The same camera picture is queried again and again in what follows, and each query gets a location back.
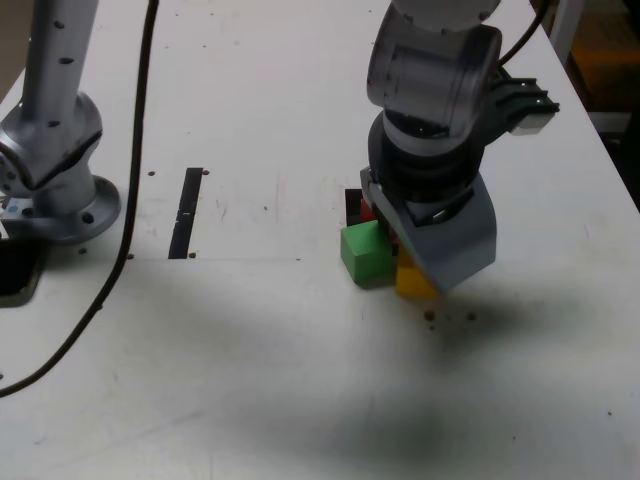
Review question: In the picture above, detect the white label with blue dot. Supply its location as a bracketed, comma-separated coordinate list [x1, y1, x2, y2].
[0, 197, 34, 222]

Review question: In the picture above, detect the green cube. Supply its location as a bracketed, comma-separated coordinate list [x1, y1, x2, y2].
[339, 219, 397, 289]

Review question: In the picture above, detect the white camera on black bracket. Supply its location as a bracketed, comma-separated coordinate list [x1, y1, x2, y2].
[487, 74, 562, 139]

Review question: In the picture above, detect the black cable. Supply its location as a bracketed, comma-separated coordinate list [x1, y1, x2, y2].
[0, 0, 552, 399]

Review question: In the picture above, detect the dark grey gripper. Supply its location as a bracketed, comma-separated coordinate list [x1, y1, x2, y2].
[359, 166, 500, 294]

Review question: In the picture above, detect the red cube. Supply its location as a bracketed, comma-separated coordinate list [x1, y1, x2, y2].
[359, 197, 402, 247]

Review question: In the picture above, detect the white metal frame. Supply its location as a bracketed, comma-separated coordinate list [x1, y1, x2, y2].
[548, 0, 636, 134]

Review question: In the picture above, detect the yellow-brown box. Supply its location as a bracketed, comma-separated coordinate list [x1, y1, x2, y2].
[569, 9, 640, 112]

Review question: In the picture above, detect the black tape square outline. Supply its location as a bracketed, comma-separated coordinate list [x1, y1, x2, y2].
[344, 187, 365, 227]

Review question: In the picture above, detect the black tape strip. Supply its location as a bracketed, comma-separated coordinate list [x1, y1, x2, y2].
[168, 167, 205, 261]

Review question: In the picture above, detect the yellow cube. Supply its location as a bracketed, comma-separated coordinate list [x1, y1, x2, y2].
[394, 247, 440, 300]

